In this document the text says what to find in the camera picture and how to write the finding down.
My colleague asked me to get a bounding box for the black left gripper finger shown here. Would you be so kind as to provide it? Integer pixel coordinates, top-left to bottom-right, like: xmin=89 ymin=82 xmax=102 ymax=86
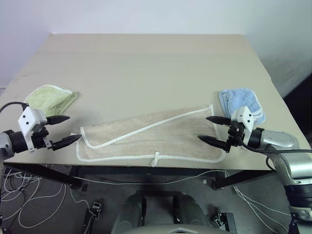
xmin=46 ymin=115 xmax=71 ymax=125
xmin=51 ymin=134 xmax=82 ymax=151

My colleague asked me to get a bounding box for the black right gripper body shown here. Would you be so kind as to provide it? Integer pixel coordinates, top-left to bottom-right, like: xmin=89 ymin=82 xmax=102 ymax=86
xmin=226 ymin=121 xmax=246 ymax=149

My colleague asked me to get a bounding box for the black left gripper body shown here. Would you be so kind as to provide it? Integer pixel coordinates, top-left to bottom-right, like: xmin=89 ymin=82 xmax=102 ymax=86
xmin=31 ymin=124 xmax=56 ymax=151

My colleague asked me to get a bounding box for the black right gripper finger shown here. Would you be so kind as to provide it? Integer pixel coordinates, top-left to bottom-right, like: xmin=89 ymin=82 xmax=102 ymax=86
xmin=206 ymin=116 xmax=231 ymax=125
xmin=197 ymin=135 xmax=231 ymax=153

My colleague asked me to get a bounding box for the beige towel with white trim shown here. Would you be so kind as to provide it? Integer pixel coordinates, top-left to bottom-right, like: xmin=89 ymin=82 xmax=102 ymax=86
xmin=75 ymin=104 xmax=226 ymax=168

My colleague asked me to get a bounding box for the folded green towel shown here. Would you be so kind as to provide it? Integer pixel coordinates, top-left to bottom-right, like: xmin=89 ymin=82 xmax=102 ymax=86
xmin=23 ymin=84 xmax=79 ymax=117

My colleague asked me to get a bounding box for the folded blue towel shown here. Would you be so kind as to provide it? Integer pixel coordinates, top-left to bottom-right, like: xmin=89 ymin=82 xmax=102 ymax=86
xmin=217 ymin=89 xmax=266 ymax=125

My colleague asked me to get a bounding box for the dark grey rounded shape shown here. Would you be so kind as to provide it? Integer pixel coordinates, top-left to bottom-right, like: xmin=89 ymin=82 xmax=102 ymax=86
xmin=114 ymin=192 xmax=147 ymax=234
xmin=172 ymin=192 xmax=213 ymax=234

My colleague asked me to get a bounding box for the black floor clamp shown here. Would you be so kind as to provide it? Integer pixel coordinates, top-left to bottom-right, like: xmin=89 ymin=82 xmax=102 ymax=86
xmin=81 ymin=200 xmax=103 ymax=234
xmin=211 ymin=211 xmax=235 ymax=233

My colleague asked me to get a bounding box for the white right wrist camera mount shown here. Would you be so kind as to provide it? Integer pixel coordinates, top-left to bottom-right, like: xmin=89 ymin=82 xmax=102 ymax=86
xmin=231 ymin=106 xmax=257 ymax=149

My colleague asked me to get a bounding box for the black table frame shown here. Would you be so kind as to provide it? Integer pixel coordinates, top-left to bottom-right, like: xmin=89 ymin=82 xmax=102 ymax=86
xmin=3 ymin=162 xmax=276 ymax=194

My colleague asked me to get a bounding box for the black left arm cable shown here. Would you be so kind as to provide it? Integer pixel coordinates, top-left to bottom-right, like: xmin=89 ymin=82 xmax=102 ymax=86
xmin=0 ymin=101 xmax=29 ymax=113

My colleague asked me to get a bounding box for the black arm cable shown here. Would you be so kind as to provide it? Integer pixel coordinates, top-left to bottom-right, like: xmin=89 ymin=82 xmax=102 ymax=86
xmin=0 ymin=101 xmax=29 ymax=113
xmin=240 ymin=138 xmax=312 ymax=173

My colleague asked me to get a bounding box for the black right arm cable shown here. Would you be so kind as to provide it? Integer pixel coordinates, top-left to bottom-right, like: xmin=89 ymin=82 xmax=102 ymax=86
xmin=240 ymin=138 xmax=312 ymax=173

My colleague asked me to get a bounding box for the long white cable under table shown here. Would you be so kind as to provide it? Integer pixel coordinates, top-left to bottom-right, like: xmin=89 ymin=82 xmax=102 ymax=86
xmin=70 ymin=170 xmax=230 ymax=186

